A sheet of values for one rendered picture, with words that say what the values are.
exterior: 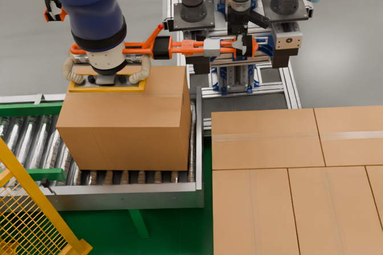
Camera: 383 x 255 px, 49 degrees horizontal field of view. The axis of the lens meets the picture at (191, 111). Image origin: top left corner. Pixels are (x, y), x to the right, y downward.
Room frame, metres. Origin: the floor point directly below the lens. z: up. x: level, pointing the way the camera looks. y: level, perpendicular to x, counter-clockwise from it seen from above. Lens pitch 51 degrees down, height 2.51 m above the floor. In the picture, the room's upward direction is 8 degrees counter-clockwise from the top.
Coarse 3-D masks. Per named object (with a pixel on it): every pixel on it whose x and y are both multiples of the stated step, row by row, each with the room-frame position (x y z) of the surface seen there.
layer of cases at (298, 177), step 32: (224, 128) 1.43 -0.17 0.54; (256, 128) 1.40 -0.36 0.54; (288, 128) 1.37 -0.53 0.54; (320, 128) 1.34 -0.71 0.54; (352, 128) 1.31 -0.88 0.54; (224, 160) 1.22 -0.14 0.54; (256, 160) 1.19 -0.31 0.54; (288, 160) 1.16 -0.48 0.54; (320, 160) 1.14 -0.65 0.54; (352, 160) 1.11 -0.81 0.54; (224, 192) 1.02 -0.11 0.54; (256, 192) 1.00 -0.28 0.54; (288, 192) 0.97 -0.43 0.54; (320, 192) 0.95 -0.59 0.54; (352, 192) 0.93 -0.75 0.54; (224, 224) 0.85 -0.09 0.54; (256, 224) 0.83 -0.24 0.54; (288, 224) 0.81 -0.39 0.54; (320, 224) 0.79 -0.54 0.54; (352, 224) 0.77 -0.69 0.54
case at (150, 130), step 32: (96, 96) 1.44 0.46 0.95; (128, 96) 1.41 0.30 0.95; (160, 96) 1.38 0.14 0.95; (64, 128) 1.27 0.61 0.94; (96, 128) 1.24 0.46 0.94; (128, 128) 1.22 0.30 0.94; (160, 128) 1.19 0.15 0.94; (96, 160) 1.25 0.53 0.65; (128, 160) 1.23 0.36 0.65; (160, 160) 1.20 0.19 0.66
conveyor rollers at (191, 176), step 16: (192, 112) 1.57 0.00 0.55; (0, 128) 1.65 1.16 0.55; (16, 128) 1.63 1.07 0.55; (32, 128) 1.62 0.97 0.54; (48, 128) 1.62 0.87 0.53; (192, 128) 1.45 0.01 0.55; (192, 144) 1.34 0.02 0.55; (32, 160) 1.38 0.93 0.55; (48, 160) 1.37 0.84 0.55; (64, 160) 1.35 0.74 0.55; (192, 160) 1.24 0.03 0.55; (80, 176) 1.24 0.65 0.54; (96, 176) 1.22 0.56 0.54; (112, 176) 1.21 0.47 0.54; (128, 176) 1.19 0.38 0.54; (144, 176) 1.18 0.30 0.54; (160, 176) 1.17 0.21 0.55; (176, 176) 1.15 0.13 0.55; (192, 176) 1.14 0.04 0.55
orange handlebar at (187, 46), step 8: (184, 40) 1.37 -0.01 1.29; (192, 40) 1.37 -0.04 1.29; (72, 48) 1.42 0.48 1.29; (136, 48) 1.37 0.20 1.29; (144, 48) 1.36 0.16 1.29; (176, 48) 1.34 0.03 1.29; (184, 48) 1.32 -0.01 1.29; (192, 48) 1.32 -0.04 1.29; (200, 48) 1.32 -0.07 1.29; (224, 48) 1.30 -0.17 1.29; (232, 48) 1.29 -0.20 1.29; (256, 48) 1.28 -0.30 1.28
